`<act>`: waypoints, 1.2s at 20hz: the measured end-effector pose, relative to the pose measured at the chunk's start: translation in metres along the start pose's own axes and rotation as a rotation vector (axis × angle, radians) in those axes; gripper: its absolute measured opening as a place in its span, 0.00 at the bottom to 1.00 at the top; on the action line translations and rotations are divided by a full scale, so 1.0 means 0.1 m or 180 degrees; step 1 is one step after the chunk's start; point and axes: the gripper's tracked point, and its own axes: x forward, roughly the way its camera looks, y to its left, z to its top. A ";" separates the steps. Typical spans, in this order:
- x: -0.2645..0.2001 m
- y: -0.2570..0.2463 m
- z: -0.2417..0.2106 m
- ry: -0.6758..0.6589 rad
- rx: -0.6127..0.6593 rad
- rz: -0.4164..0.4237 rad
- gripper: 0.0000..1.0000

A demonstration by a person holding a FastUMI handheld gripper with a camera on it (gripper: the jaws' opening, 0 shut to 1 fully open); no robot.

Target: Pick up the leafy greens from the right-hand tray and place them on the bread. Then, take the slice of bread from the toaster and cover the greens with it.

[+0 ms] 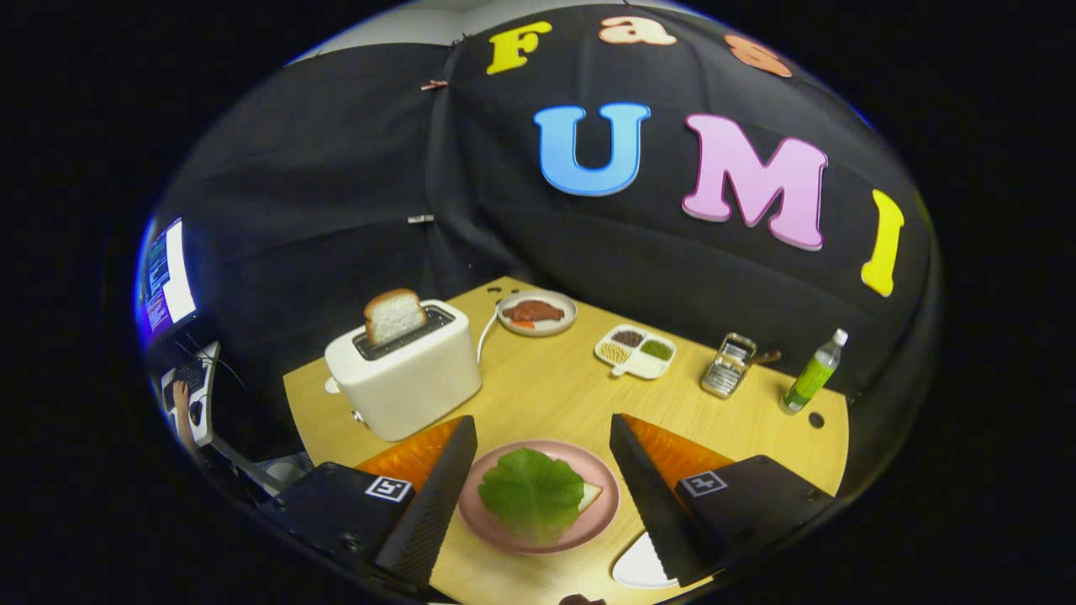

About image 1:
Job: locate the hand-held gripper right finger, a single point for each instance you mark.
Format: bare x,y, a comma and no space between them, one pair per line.
647,496

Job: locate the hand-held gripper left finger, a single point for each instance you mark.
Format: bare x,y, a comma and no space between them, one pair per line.
433,496

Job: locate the green lettuce leaf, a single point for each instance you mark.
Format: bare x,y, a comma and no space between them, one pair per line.
530,491

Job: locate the toasted bread slice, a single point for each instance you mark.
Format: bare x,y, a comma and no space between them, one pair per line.
393,318

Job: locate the pink round plate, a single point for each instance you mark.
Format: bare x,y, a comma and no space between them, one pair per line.
602,504

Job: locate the bread slice under lettuce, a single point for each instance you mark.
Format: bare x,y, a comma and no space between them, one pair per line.
591,494

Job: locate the white square plate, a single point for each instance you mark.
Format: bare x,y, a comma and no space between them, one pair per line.
639,567

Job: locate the white toaster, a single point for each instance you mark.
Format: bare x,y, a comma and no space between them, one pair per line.
412,386

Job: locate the white divided condiment dish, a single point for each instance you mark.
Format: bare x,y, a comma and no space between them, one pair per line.
643,365

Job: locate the small white round plate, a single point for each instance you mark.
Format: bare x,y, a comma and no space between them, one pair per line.
546,331

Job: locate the green label plastic bottle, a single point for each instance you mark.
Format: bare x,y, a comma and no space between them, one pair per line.
809,378

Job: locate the red meat slice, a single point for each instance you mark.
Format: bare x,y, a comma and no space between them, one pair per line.
534,311

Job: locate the white side desk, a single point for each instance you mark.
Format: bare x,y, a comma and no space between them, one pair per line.
208,395

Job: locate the computer monitor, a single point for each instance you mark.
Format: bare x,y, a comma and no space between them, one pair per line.
176,277

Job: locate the black backdrop cloth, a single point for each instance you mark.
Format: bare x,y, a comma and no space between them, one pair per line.
336,168

